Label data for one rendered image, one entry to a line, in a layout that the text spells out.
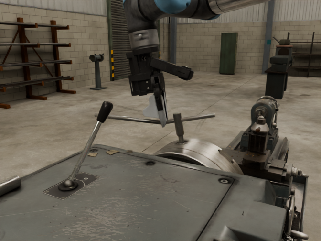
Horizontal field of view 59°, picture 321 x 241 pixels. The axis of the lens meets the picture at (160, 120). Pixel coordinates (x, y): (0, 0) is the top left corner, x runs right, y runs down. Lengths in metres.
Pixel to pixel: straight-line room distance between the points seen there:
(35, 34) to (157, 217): 8.64
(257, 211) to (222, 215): 0.06
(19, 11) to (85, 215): 8.38
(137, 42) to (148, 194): 0.40
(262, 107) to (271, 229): 1.46
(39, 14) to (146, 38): 8.46
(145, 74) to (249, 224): 0.45
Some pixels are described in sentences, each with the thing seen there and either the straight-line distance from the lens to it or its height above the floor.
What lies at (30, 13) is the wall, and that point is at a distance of 8.94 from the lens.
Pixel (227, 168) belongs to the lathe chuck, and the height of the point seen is 1.20.
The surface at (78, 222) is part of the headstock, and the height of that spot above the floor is 1.26.
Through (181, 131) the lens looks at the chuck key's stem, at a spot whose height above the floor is 1.27.
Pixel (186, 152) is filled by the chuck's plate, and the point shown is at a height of 1.24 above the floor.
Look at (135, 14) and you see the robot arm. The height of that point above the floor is 1.57.
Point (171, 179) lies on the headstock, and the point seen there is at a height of 1.25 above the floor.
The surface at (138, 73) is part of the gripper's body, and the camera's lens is 0.76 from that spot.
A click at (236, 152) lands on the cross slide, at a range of 1.47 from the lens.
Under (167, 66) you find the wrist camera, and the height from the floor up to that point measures 1.44.
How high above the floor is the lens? 1.50
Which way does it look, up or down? 16 degrees down
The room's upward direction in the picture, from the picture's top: straight up
